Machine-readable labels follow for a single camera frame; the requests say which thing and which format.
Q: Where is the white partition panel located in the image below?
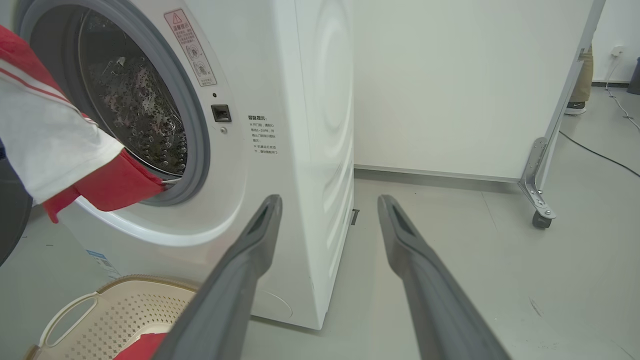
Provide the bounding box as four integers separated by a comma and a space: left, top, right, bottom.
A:
352, 0, 596, 182

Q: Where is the black round glass washer door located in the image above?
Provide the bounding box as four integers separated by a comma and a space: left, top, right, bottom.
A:
0, 140, 34, 267

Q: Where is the black floor cable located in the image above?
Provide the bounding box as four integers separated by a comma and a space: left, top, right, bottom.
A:
558, 130, 640, 178

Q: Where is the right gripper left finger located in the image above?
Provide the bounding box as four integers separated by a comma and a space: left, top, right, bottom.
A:
152, 194, 284, 360

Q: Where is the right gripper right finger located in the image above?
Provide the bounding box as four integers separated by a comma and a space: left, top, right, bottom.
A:
377, 194, 512, 360

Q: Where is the dark grey bin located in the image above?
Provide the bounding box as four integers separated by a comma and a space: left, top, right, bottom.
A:
627, 56, 640, 96

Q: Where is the cream perforated laundry basket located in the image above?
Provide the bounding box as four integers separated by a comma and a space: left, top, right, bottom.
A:
22, 273, 201, 360

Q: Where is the black caster wheel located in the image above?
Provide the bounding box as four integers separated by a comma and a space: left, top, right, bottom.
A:
531, 210, 553, 231

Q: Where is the blue energy label sticker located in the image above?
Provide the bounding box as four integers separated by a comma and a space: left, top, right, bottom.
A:
85, 248, 122, 279

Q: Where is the person leg with sneaker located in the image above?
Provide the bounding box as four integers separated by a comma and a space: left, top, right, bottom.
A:
564, 44, 596, 117

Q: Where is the white front-load washing machine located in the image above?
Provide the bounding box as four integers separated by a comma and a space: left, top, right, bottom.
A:
12, 0, 360, 332

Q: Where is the metal partition leg bracket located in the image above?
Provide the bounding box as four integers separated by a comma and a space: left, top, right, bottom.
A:
517, 0, 607, 221

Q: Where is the red warning sticker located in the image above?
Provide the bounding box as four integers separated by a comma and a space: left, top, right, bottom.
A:
163, 8, 219, 88

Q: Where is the red and white garment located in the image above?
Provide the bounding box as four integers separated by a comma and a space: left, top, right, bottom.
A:
0, 24, 169, 360

